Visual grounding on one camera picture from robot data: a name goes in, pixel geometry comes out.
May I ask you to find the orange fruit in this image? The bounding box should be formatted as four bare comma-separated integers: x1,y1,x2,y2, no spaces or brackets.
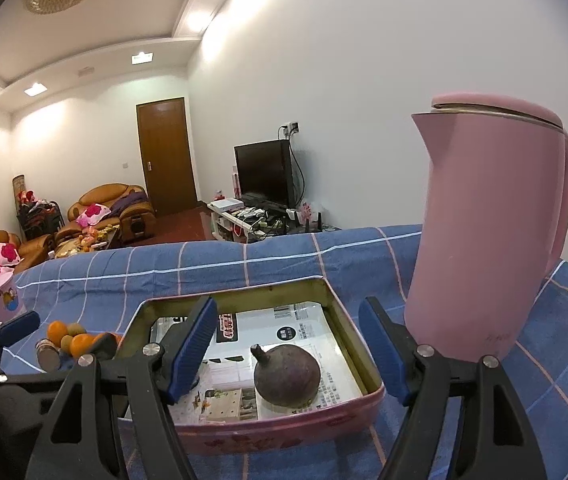
46,321,68,348
69,334,95,360

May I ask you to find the black rack with clutter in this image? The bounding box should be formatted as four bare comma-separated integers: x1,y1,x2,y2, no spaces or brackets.
12,174,65,240

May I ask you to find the cluttered coffee table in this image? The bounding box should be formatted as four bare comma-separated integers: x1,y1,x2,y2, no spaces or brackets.
54,226,120,259

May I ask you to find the white tv stand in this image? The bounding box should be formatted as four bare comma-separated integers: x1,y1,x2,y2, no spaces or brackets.
207,198,338,244

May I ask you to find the brown leather armchair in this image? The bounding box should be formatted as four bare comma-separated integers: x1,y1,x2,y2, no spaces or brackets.
55,183,156,244

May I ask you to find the pink metal tin box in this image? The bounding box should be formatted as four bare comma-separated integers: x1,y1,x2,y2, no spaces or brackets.
116,275,386,456

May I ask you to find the black television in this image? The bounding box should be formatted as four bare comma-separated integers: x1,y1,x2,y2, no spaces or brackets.
234,140,296,207

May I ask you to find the printed paper leaflet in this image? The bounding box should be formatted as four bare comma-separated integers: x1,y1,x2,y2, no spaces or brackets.
169,301,362,425

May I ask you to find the brown leather sofa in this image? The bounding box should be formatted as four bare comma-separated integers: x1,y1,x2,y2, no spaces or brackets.
0,230,53,273

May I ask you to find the green kiwi fruit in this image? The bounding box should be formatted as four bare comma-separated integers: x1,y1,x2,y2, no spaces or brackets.
67,323,86,337
60,335,72,354

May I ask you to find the dark purple mangosteen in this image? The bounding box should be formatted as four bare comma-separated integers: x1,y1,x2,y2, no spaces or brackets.
250,344,321,408

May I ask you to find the pink electric kettle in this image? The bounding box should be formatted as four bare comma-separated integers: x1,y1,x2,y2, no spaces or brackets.
404,92,568,362

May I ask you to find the pink cartoon mug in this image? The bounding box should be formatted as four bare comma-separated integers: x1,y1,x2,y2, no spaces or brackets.
0,272,27,323

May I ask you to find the brown wooden door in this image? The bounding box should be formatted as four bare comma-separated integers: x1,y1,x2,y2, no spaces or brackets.
136,98,198,217

